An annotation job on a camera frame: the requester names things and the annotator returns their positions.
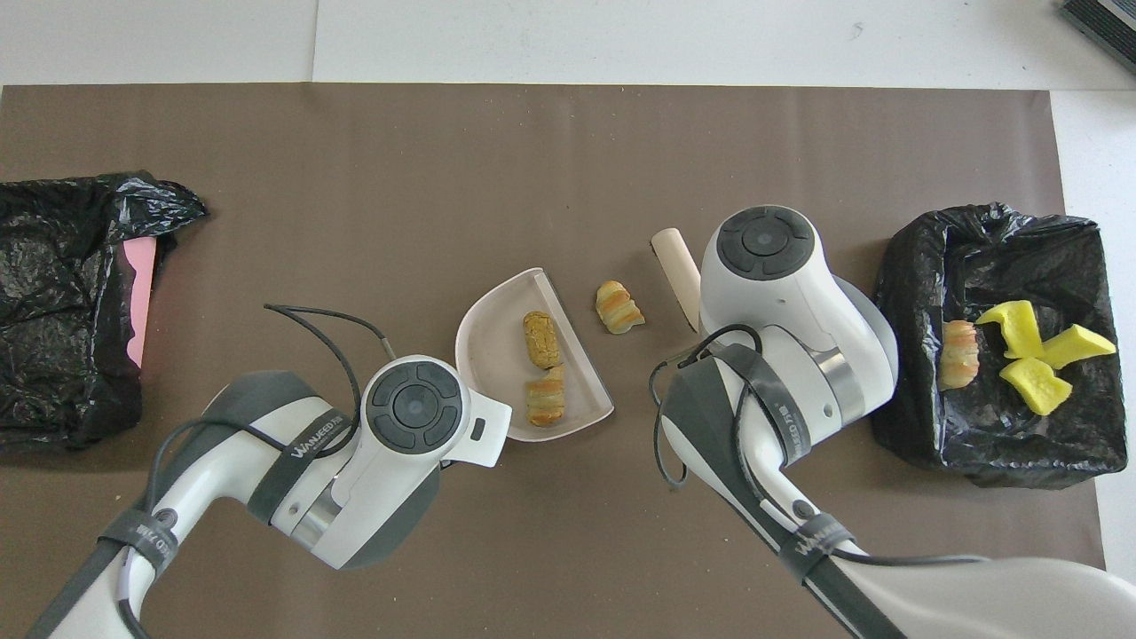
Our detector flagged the brown breaded nugget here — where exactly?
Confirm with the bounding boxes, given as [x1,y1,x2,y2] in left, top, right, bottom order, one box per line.
[522,311,563,369]

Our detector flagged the orange striped croissant piece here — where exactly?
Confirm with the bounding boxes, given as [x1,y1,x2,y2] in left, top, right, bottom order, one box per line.
[595,280,646,335]
[525,364,567,428]

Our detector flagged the pale pink plastic dustpan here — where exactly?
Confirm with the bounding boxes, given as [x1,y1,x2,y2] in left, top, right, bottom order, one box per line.
[454,267,615,444]

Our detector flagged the beige handled hand brush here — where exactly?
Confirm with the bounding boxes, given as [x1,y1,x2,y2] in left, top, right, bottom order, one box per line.
[651,228,704,334]

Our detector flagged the beige crusty bread chunk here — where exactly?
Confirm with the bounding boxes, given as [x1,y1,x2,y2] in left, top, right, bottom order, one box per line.
[941,319,981,391]

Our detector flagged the yellow sponge piece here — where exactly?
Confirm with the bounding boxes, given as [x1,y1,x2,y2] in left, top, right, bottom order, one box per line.
[999,357,1073,416]
[1038,324,1117,371]
[974,300,1044,360]

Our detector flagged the pink plastic bin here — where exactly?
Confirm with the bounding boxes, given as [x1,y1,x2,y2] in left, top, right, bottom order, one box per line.
[122,238,159,369]

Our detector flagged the black plastic trash bag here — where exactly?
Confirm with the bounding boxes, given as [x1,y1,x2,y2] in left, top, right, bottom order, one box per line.
[0,170,209,451]
[870,202,1130,491]

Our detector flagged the brown paper table mat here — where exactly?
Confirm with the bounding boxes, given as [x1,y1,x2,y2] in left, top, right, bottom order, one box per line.
[0,83,1115,639]

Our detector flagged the dark ribbed device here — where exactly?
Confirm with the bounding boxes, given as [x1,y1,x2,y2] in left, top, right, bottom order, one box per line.
[1059,0,1136,76]

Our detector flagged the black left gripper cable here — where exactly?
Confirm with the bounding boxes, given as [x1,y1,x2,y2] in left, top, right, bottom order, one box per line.
[115,304,398,639]

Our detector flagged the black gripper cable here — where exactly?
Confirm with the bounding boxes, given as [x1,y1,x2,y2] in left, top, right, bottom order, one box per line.
[650,323,988,569]
[115,304,398,639]

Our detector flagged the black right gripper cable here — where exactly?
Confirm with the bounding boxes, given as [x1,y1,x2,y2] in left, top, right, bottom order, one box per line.
[650,323,988,569]

